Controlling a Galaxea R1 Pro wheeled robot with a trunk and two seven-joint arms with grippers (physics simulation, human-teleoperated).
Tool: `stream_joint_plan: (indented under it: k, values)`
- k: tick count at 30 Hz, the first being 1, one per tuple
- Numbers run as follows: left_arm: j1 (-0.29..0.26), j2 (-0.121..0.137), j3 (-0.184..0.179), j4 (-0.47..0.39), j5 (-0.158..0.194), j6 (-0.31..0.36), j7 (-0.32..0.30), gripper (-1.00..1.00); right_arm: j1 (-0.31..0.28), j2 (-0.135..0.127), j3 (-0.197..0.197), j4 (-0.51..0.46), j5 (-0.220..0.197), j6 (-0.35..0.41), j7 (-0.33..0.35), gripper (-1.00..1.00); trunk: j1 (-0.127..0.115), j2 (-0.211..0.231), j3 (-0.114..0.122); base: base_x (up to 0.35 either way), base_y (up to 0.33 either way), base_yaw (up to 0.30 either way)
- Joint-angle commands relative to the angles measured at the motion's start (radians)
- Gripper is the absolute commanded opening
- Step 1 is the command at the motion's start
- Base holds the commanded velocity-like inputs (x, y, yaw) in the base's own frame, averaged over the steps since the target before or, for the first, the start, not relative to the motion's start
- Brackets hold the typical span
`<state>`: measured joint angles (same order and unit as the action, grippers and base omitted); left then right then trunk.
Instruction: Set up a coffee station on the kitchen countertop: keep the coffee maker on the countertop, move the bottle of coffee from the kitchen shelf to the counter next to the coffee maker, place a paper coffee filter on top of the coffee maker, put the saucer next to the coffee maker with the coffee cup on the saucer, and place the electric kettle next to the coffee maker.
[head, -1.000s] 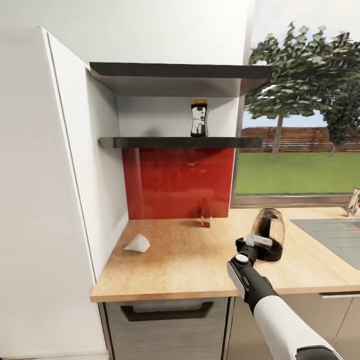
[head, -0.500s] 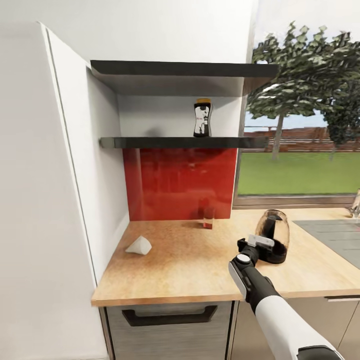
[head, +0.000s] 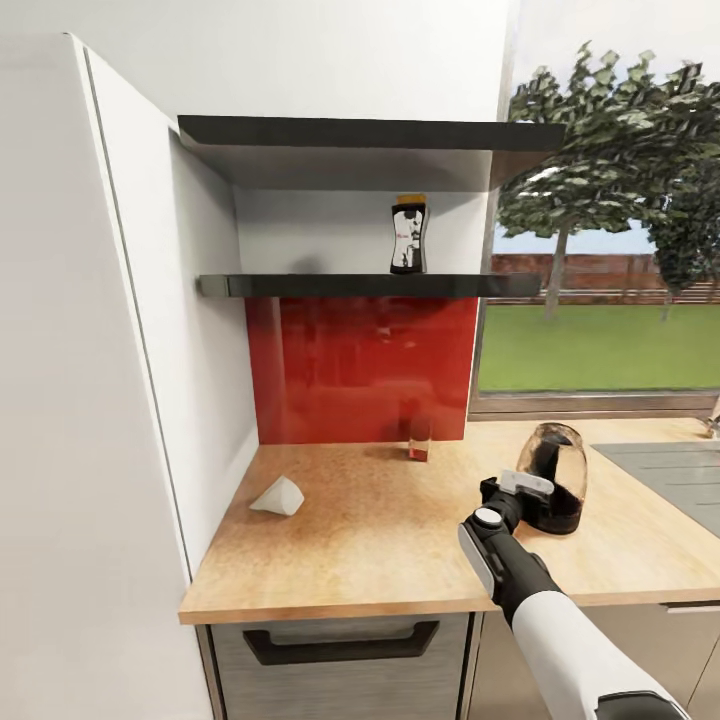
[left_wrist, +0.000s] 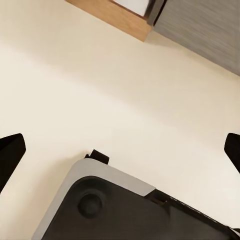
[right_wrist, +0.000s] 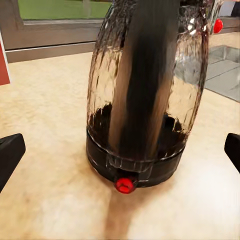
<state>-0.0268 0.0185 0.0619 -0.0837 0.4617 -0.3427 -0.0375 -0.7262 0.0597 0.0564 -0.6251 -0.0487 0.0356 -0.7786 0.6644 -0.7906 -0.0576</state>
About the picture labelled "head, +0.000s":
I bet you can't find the electric kettle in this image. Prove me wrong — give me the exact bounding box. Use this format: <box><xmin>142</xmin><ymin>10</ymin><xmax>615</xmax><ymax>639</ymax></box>
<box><xmin>516</xmin><ymin>421</ymin><xmax>588</xmax><ymax>536</ymax></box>

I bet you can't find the paper coffee filter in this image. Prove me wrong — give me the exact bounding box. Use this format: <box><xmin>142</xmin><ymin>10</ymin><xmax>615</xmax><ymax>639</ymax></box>
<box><xmin>249</xmin><ymin>476</ymin><xmax>305</xmax><ymax>515</ymax></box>

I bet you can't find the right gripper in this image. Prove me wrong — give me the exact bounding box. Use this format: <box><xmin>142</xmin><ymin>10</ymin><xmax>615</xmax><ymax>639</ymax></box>
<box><xmin>481</xmin><ymin>479</ymin><xmax>551</xmax><ymax>525</ymax></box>

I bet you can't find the bottle of coffee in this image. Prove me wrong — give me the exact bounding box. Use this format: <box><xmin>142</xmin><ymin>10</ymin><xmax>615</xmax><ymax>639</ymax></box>
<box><xmin>389</xmin><ymin>193</ymin><xmax>430</xmax><ymax>275</ymax></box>

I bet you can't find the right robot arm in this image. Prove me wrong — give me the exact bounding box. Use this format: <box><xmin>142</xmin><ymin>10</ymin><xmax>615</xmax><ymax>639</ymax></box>
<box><xmin>458</xmin><ymin>468</ymin><xmax>691</xmax><ymax>720</ymax></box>

